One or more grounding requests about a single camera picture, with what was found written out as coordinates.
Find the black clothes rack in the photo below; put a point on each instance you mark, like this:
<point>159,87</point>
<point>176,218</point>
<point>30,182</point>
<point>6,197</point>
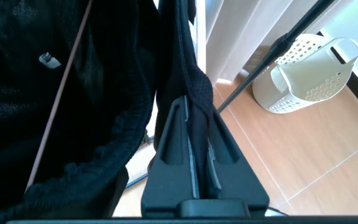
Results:
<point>280,45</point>

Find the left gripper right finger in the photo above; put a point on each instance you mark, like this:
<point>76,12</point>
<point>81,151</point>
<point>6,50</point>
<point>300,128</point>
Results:
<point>238,180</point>

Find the black garment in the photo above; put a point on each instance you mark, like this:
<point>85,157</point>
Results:
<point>179,77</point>

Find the beige curtain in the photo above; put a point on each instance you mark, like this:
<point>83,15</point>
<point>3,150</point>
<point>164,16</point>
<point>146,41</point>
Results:
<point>238,31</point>

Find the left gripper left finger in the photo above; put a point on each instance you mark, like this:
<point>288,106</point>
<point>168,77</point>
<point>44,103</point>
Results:
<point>172,180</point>

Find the black shorts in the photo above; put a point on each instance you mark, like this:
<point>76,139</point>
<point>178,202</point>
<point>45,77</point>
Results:
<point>104,93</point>

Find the white laundry basket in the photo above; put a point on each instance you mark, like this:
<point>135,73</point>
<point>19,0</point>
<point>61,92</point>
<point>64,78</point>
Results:
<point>306,77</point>

